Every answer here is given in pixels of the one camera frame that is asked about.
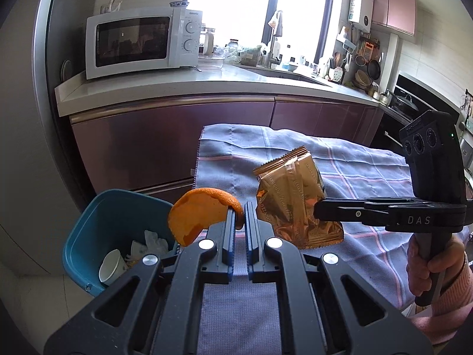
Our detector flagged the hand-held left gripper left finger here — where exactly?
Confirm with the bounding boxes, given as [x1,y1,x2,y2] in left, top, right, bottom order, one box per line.
[44,207,237,355]

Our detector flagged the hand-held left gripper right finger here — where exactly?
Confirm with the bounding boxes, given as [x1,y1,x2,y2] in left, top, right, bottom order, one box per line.
[244,203,433,355]

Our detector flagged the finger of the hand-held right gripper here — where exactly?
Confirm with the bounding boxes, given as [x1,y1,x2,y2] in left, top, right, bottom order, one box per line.
[313,197,392,227]

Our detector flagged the orange peel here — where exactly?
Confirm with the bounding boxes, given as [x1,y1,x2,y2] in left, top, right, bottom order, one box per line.
[167,188,244,248]

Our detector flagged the gold foil snack wrapper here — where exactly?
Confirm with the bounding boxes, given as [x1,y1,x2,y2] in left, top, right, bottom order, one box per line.
[253,146,344,250]

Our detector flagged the white tissue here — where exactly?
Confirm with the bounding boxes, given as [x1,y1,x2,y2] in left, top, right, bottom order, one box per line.
[129,240,148,263]
[143,229,170,254]

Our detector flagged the white blue-dotted paper cup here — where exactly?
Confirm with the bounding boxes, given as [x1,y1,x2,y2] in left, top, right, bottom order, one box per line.
[98,249,128,285]

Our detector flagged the blue plastic bin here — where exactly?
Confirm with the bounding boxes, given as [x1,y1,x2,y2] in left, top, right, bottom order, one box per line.
[62,188,182,297]

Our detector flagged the person's right forearm pink sleeve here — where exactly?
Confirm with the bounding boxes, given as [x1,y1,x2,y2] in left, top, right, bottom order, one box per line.
[404,255,473,346]

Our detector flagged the person's right hand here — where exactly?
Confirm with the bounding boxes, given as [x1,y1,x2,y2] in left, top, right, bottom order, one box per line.
[406,234,467,296]

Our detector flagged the black built-in oven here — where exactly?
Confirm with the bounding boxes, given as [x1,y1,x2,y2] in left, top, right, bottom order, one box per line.
[370,111,412,156]

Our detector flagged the pot with glass lid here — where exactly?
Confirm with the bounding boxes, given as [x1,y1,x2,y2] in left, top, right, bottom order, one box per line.
[392,94,420,113]

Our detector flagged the black range hood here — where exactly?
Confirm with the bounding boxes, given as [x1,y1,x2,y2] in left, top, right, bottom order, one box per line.
[393,74,461,119]

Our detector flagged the blue checkered tablecloth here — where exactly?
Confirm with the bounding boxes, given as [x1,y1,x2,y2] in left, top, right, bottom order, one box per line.
[192,123,418,355]

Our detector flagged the purple base cabinets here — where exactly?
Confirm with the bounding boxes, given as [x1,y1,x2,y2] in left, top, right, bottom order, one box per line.
[69,95,381,200]

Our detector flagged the white kitchen countertop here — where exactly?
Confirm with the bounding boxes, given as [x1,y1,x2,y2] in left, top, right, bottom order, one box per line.
[55,63,381,117]

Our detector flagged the metal kitchen faucet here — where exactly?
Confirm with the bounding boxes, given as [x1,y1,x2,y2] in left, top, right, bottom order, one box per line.
[266,10,285,68]

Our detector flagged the green food container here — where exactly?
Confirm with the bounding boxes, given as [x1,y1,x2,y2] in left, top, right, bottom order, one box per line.
[238,46,263,65]

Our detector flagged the glass baking dish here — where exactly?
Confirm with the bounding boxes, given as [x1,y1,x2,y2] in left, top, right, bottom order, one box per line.
[197,55,225,70]

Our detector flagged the clear plastic bag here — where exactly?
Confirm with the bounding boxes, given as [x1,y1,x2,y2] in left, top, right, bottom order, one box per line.
[214,44,241,63]

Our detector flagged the small white countertop appliance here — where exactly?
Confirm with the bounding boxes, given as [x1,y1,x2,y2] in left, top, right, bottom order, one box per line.
[201,26,216,56]

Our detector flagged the kitchen window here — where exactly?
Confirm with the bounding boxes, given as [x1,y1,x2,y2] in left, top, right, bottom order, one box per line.
[185,0,344,67]

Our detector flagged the white microwave oven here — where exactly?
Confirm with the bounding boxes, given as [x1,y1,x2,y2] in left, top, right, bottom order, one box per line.
[86,7,200,80]

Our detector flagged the grey refrigerator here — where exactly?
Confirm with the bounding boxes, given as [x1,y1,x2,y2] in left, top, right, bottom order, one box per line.
[33,0,100,200]

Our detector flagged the wall utensil rack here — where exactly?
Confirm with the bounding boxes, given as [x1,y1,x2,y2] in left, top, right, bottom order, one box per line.
[334,26,383,89]

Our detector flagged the pink wall cabinets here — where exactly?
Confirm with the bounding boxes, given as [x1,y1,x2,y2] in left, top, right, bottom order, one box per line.
[366,0,416,38]

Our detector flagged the white wall water heater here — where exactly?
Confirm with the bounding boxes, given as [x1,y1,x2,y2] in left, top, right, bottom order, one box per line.
[349,0,373,34]

